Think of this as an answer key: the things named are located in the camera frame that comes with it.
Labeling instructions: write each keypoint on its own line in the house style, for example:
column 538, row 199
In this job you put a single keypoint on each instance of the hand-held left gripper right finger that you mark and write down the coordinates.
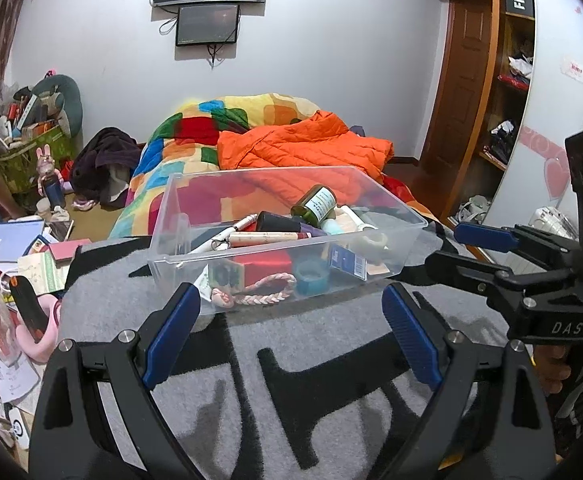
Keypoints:
column 411, row 335

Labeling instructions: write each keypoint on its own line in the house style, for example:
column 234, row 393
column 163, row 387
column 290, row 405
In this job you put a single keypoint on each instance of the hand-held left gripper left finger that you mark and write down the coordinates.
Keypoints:
column 171, row 330

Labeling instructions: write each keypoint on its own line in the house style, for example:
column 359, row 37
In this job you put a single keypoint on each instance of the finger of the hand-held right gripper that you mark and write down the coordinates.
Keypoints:
column 461, row 265
column 481, row 236

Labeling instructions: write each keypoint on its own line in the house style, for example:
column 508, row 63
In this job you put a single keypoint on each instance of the clear plastic box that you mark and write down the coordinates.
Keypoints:
column 171, row 260

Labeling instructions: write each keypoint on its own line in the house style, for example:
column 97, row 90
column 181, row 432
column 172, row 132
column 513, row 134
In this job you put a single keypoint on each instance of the small dotted green box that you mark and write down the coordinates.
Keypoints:
column 226, row 279

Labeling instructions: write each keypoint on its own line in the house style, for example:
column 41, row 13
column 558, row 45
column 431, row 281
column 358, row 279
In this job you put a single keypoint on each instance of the clear tape roll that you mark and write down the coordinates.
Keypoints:
column 374, row 245

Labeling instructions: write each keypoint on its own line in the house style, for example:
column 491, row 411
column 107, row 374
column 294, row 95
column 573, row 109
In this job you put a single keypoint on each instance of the blue white card box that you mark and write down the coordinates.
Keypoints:
column 347, row 261

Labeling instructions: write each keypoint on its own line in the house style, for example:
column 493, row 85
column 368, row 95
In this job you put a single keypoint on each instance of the teal tape roll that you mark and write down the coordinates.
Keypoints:
column 311, row 277

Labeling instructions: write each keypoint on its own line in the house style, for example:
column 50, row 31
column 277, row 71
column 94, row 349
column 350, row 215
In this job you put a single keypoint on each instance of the mint green tube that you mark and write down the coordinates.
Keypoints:
column 332, row 227

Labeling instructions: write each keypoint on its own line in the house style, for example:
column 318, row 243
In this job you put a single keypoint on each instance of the purple bottle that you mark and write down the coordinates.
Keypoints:
column 311, row 232

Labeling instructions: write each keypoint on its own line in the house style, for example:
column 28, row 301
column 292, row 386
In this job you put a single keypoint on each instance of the green bottle white label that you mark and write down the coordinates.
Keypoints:
column 314, row 205

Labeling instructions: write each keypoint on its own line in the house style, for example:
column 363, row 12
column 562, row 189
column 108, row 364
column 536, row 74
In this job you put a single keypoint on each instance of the person's right hand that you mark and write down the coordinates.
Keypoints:
column 551, row 367

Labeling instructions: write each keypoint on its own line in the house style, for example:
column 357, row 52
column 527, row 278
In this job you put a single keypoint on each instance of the white shoes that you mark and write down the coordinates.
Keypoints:
column 474, row 208

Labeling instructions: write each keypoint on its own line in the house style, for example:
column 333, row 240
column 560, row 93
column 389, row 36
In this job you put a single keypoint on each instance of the grey black blanket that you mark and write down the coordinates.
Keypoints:
column 331, row 330

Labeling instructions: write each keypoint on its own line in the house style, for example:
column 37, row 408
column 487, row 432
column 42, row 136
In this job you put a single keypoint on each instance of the white pen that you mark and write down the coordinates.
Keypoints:
column 221, row 237

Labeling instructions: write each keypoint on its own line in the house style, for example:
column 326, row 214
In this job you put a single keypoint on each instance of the small red case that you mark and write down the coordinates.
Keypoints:
column 266, row 267

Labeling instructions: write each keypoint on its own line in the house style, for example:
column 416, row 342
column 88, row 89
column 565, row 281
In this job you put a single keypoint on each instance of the large beige tube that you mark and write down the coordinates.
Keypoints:
column 354, row 217

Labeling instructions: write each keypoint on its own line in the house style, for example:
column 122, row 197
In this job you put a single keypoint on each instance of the pink plastic stand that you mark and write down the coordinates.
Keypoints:
column 49, row 325

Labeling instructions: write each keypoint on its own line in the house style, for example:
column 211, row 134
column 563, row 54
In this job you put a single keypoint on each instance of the wooden wardrobe shelf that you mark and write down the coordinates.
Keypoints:
column 514, row 110

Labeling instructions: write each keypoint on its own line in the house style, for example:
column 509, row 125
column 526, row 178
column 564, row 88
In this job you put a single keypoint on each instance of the gold beige cosmetic tube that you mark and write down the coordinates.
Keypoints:
column 266, row 238

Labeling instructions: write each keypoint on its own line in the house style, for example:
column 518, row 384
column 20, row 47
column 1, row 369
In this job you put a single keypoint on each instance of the pink book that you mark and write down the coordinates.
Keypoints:
column 66, row 250

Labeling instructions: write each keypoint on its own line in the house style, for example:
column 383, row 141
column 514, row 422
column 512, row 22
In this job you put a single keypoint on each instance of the wooden door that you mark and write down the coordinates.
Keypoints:
column 464, row 100

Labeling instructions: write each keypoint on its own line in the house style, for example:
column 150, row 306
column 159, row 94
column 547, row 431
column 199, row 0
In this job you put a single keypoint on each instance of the black flat device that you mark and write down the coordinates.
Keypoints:
column 27, row 307

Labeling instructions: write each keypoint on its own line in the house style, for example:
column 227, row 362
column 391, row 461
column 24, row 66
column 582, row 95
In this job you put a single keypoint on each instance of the black conical bottle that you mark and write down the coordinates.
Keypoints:
column 277, row 222

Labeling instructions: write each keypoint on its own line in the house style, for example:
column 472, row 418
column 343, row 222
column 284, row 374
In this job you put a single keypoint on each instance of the white wardrobe door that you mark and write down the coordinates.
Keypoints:
column 556, row 85

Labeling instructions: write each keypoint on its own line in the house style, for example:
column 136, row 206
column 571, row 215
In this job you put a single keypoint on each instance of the colourful patchwork blanket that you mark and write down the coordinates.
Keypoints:
column 181, row 160

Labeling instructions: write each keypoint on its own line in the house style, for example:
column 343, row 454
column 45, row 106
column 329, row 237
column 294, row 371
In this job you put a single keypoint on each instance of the pile of white papers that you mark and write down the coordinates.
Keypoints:
column 6, row 385

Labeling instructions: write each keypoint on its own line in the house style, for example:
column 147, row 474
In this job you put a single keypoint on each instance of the blue white notebook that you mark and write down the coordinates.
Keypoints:
column 11, row 240

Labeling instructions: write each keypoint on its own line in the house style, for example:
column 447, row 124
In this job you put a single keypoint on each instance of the dark clothes pile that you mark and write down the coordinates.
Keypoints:
column 101, row 160

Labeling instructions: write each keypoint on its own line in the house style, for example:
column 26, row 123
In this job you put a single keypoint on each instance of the pink bunny toy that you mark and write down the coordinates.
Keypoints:
column 49, row 175

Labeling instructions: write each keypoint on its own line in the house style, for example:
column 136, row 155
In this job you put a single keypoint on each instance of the orange puffer jacket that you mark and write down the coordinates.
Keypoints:
column 301, row 145

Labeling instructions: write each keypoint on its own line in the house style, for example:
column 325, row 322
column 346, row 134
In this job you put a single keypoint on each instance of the green storage bag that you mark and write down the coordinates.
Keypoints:
column 26, row 160

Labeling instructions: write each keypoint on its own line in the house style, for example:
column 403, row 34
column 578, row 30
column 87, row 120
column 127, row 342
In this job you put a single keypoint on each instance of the grey neck pillow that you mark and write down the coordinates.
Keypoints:
column 71, row 100

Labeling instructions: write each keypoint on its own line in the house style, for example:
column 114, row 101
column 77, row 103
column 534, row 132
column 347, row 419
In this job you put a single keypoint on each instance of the small wall monitor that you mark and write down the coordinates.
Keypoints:
column 207, row 25

